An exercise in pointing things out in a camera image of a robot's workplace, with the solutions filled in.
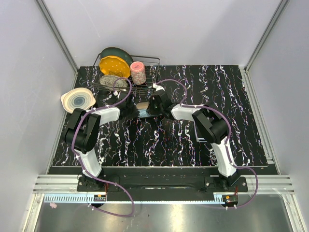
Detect black glasses case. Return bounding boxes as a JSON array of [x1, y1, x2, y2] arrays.
[[136, 101, 149, 111]]

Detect white frame sunglasses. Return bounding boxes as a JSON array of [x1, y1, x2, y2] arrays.
[[194, 120, 208, 143]]

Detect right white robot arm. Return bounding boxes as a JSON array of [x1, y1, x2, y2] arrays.
[[147, 89, 240, 192]]

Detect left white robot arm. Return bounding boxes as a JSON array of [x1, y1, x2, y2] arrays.
[[62, 91, 138, 191]]

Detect grey patterned small plate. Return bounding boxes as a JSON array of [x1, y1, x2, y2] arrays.
[[99, 75, 128, 91]]

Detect pink patterned cup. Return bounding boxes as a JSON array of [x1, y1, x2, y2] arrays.
[[130, 61, 146, 85]]

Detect cream bowl with rings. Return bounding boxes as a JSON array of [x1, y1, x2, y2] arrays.
[[60, 87, 96, 114]]

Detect yellow dotted plate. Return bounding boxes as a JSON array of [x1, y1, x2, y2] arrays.
[[99, 56, 131, 78]]

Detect dark green plate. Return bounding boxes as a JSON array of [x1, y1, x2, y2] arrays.
[[100, 47, 134, 66]]

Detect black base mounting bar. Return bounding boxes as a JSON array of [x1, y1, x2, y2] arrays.
[[77, 166, 249, 194]]

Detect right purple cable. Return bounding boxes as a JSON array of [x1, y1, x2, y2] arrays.
[[152, 79, 259, 210]]

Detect purple cable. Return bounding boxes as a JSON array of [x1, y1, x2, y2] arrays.
[[71, 77, 136, 217], [152, 79, 259, 210]]

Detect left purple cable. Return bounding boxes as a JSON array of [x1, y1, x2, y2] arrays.
[[71, 77, 136, 217]]

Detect black wire dish rack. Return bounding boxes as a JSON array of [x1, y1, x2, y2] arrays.
[[89, 55, 160, 95]]

